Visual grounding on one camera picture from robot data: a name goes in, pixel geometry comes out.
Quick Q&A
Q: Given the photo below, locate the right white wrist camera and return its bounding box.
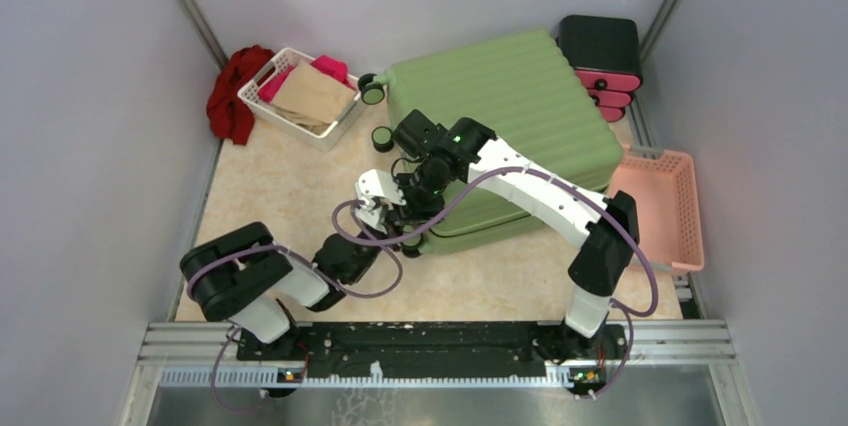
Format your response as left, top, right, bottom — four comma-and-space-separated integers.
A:
354, 169, 406, 209

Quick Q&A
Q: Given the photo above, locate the pink folded cloth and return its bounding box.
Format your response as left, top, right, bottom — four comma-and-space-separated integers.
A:
258, 55, 354, 102

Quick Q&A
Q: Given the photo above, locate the red cloth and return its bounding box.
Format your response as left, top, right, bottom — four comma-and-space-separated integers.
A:
206, 45, 274, 146

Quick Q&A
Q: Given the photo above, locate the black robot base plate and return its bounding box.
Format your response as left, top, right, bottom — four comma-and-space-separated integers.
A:
236, 321, 626, 379

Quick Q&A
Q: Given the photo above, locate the white plastic basket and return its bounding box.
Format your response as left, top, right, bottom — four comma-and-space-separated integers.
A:
237, 47, 367, 151

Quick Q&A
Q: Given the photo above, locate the tan folded cloth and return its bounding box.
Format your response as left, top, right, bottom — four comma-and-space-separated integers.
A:
268, 62, 355, 135

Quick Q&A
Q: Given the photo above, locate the pink plastic basket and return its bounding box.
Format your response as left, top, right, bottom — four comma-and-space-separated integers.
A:
609, 145, 705, 275

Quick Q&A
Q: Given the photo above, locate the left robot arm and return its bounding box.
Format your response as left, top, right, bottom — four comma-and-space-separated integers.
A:
179, 222, 380, 361

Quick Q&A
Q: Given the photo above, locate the aluminium frame rail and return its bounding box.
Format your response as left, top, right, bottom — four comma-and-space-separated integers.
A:
139, 320, 736, 394

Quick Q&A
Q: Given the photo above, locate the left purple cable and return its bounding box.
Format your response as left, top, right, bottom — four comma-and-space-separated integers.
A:
185, 210, 405, 416

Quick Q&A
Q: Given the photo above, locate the black pink drawer cabinet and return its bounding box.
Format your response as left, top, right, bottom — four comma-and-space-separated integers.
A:
557, 14, 643, 123

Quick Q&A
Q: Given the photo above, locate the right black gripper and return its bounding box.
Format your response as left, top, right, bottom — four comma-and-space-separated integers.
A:
382, 158, 454, 231

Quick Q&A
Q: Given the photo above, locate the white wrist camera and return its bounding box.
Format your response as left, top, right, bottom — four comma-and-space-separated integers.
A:
354, 204, 387, 234
354, 169, 406, 209

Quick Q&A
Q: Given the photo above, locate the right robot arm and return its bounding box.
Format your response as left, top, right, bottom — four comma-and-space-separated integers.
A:
387, 110, 640, 358

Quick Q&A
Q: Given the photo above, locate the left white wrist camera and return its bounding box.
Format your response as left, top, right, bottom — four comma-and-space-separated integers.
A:
354, 204, 387, 234

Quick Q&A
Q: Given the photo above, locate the green hard-shell suitcase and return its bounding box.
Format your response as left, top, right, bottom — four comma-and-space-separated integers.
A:
357, 28, 625, 256

